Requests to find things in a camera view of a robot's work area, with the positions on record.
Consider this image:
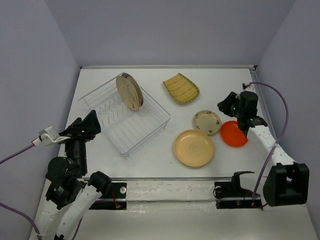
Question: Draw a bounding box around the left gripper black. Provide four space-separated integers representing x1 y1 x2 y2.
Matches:
57 108 103 174

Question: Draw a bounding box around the small beige flower plate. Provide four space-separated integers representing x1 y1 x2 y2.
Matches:
192 110 222 135

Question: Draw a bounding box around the beige floral square plate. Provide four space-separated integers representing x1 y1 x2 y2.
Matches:
115 76 140 112

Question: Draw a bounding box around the green rimmed white plate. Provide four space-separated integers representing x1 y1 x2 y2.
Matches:
121 73 144 107

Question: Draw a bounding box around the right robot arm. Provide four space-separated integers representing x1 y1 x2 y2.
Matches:
217 90 310 207

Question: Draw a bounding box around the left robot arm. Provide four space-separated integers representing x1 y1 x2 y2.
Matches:
30 110 112 240

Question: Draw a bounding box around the orange round plate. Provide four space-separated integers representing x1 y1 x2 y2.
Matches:
219 120 249 148

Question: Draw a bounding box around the yellow bamboo pattern plate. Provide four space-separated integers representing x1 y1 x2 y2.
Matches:
162 73 200 105

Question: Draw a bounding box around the large yellow round plate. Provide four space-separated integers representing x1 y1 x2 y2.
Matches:
173 129 215 168

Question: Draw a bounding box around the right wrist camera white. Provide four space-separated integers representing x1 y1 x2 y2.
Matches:
242 83 253 91

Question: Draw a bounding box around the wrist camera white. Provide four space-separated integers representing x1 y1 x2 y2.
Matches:
242 83 253 91
31 126 70 147

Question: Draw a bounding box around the clear wire dish rack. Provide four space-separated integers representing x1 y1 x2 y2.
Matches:
79 72 171 158

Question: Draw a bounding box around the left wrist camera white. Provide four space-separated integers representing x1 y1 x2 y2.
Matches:
31 126 70 147

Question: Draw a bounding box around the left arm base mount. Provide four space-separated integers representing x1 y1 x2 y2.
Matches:
89 181 127 211

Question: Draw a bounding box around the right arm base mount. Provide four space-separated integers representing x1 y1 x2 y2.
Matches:
212 180 263 210

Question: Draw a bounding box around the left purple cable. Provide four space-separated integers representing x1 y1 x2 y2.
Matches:
0 143 41 237

